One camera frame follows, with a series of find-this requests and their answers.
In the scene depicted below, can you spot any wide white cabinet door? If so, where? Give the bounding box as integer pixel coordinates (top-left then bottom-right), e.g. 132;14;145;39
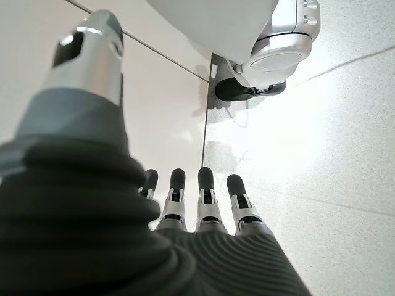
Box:
0;0;210;179

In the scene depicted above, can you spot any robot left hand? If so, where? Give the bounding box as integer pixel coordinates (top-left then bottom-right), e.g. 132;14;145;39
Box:
0;9;312;296

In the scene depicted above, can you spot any white robot leg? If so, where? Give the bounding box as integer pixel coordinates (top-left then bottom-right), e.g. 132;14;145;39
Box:
147;0;322;89

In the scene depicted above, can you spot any narrow white cabinet door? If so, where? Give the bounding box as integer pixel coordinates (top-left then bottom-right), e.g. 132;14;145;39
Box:
72;0;214;83

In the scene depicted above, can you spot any black robot foot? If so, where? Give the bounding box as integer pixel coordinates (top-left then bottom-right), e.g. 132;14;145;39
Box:
214;76;288;102

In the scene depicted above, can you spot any thin grey cable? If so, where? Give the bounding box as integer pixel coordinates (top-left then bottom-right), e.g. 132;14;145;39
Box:
227;92;250;130

